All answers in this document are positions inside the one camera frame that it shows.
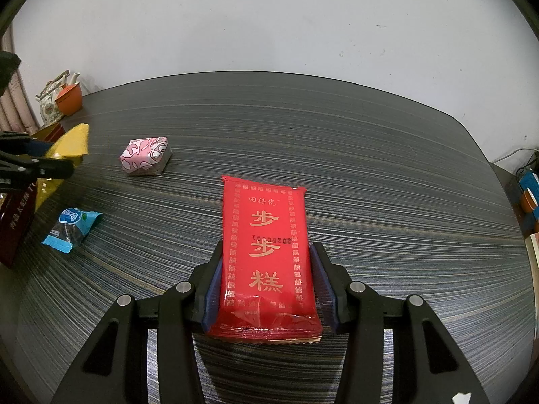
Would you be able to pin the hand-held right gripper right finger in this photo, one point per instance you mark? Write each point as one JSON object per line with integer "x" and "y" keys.
{"x": 326, "y": 298}

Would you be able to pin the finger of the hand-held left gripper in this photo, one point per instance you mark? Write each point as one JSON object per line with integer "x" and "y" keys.
{"x": 36, "y": 145}
{"x": 50, "y": 168}

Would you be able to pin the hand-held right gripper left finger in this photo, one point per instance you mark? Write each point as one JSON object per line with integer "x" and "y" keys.
{"x": 210, "y": 307}

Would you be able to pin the yellow snack packet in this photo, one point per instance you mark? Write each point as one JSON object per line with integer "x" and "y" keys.
{"x": 71, "y": 141}

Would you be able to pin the gold tin tray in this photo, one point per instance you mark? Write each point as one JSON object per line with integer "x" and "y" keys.
{"x": 14, "y": 227}

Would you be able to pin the red snack packet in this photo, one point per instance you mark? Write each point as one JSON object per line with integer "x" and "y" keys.
{"x": 265, "y": 235}

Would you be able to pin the floral white teapot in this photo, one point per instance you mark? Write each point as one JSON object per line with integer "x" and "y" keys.
{"x": 46, "y": 103}

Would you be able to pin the orange lidded clay cup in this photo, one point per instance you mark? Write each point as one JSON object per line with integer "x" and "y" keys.
{"x": 69, "y": 99}

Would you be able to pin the blue candy packet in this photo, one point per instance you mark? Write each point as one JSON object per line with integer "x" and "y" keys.
{"x": 69, "y": 229}

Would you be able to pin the pink wrapped snack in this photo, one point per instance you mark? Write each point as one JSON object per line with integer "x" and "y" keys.
{"x": 145, "y": 155}

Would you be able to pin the orange bowl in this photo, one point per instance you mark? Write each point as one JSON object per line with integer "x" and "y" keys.
{"x": 530, "y": 202}

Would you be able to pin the blue box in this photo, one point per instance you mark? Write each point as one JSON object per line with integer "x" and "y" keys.
{"x": 529, "y": 183}

